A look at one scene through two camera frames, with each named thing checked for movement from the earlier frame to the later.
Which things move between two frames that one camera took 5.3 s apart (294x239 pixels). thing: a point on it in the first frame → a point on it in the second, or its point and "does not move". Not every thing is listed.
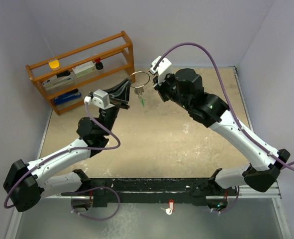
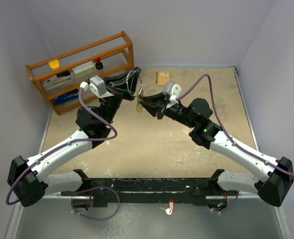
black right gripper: [160, 87] → [153, 108]
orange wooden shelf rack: [66, 78] does not move
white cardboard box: [84, 69] does not move
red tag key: [171, 207] does not move
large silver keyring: [139, 90] → [127, 85]
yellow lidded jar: [54, 65] does not move
